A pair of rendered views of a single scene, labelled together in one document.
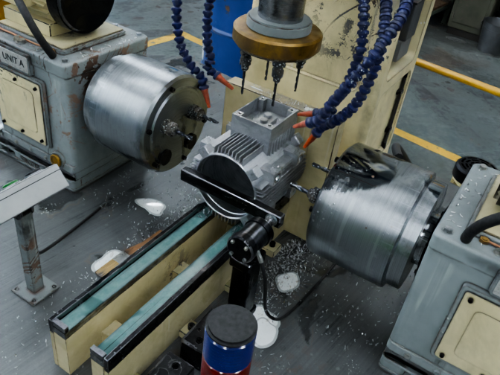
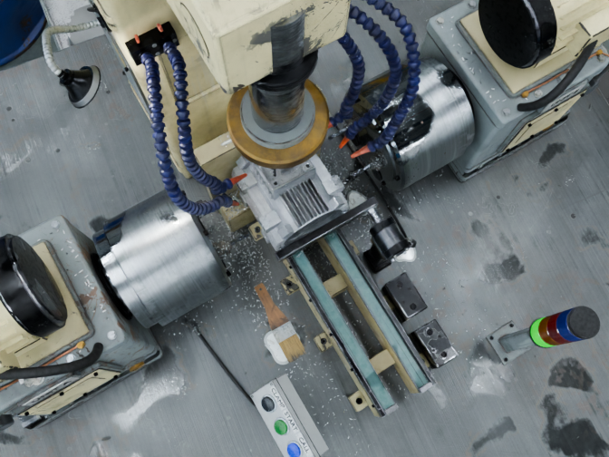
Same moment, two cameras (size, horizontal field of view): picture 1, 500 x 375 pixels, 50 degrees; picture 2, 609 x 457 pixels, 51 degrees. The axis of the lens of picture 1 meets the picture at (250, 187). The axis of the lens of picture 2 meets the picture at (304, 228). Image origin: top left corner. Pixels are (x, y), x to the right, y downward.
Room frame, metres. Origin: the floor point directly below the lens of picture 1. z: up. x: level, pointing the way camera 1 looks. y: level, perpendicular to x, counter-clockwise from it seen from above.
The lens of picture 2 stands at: (0.78, 0.39, 2.35)
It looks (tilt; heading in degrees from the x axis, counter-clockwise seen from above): 75 degrees down; 297
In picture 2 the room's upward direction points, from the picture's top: 5 degrees clockwise
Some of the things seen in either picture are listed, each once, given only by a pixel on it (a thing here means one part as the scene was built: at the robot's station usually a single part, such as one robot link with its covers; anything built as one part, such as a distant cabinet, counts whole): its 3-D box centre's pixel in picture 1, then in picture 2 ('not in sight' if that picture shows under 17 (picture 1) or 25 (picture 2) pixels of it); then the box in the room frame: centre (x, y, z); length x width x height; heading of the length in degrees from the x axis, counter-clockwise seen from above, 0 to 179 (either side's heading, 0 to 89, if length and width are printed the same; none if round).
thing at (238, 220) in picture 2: not in sight; (236, 209); (1.13, 0.07, 0.86); 0.07 x 0.06 x 0.12; 62
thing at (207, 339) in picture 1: (229, 339); (576, 324); (0.40, 0.00, 1.19); 0.06 x 0.06 x 0.04
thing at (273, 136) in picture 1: (264, 126); (280, 161); (1.06, -0.01, 1.11); 0.12 x 0.11 x 0.07; 152
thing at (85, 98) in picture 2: not in sight; (86, 53); (1.33, 0.11, 1.46); 0.18 x 0.11 x 0.13; 152
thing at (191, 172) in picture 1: (230, 196); (327, 229); (0.90, 0.04, 1.01); 0.26 x 0.04 x 0.03; 62
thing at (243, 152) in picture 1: (249, 167); (289, 191); (1.02, 0.01, 1.01); 0.20 x 0.19 x 0.19; 152
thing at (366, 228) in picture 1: (387, 221); (416, 118); (0.86, -0.28, 1.04); 0.41 x 0.25 x 0.25; 62
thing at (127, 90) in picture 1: (132, 105); (143, 268); (1.19, 0.32, 1.04); 0.37 x 0.25 x 0.25; 62
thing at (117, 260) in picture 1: (134, 254); (277, 321); (0.91, 0.25, 0.80); 0.21 x 0.05 x 0.01; 150
